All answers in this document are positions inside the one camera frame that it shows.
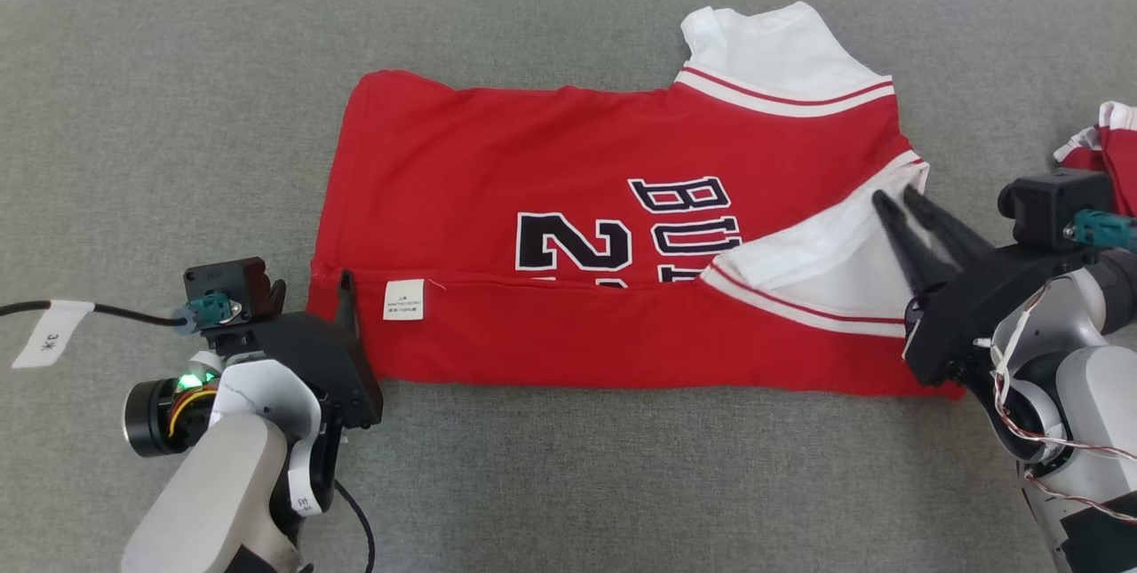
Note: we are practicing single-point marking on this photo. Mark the red basketball jersey white sleeves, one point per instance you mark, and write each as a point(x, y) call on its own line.
point(533, 155)

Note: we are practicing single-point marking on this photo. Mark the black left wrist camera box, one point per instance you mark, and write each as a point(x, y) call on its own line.
point(226, 280)

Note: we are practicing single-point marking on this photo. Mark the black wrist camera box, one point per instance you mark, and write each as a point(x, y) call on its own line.
point(226, 280)
point(1048, 204)

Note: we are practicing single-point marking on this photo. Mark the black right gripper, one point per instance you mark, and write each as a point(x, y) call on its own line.
point(959, 324)

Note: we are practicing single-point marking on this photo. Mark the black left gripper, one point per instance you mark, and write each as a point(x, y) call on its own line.
point(320, 369)

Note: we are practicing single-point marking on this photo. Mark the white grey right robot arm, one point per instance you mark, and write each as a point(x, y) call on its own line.
point(1084, 395)

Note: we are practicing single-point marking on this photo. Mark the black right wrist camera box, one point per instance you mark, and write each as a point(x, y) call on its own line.
point(1048, 204)

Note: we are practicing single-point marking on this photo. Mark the red shorts white stripes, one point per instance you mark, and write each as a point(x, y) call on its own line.
point(1121, 155)

